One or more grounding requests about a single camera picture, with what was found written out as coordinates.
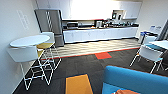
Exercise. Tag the white wall panel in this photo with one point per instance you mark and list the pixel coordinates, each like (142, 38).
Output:
(22, 20)

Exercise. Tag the white bin with blue lid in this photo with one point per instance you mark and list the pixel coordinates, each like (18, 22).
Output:
(144, 36)

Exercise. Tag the white kitchen base cabinets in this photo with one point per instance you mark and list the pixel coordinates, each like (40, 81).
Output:
(100, 33)

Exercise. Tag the black microwave oven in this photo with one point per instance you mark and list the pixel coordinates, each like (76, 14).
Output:
(72, 25)

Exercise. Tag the white square table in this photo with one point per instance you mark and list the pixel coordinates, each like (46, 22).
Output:
(161, 44)

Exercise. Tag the stainless steel refrigerator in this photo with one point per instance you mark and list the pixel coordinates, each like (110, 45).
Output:
(48, 23)

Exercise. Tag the white kitchen wall cabinets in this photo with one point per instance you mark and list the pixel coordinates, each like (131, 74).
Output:
(93, 8)

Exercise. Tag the white chair with yellow seat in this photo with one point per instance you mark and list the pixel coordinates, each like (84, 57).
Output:
(48, 37)

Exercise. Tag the blue sofa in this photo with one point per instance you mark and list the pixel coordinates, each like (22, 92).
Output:
(140, 81)

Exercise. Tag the dark coffee machine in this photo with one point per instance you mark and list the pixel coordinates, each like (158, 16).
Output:
(98, 23)

